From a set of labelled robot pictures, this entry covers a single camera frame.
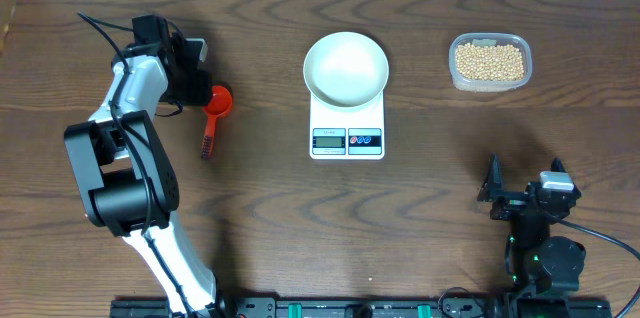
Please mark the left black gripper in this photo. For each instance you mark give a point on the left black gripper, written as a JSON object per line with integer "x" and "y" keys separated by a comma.
{"x": 202, "y": 94}

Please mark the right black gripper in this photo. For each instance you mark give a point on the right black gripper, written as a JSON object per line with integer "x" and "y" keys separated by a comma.
{"x": 513, "y": 203}

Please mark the red plastic measuring scoop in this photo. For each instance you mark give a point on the red plastic measuring scoop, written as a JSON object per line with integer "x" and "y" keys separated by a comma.
{"x": 219, "y": 106}

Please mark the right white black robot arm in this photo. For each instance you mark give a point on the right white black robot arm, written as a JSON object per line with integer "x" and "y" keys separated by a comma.
{"x": 545, "y": 268}

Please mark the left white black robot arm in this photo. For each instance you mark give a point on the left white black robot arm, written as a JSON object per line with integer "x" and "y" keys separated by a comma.
{"x": 125, "y": 179}

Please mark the white round bowl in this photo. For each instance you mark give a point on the white round bowl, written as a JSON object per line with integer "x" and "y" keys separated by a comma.
{"x": 346, "y": 70}

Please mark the white digital kitchen scale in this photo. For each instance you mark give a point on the white digital kitchen scale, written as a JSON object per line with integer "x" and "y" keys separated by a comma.
{"x": 356, "y": 134}

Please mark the clear plastic container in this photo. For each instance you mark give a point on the clear plastic container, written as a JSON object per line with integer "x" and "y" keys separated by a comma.
{"x": 490, "y": 39}

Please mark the soybeans in container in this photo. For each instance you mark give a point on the soybeans in container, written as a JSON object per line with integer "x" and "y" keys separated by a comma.
{"x": 489, "y": 63}

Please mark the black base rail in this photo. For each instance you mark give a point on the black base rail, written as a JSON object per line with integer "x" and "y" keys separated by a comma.
{"x": 457, "y": 307}

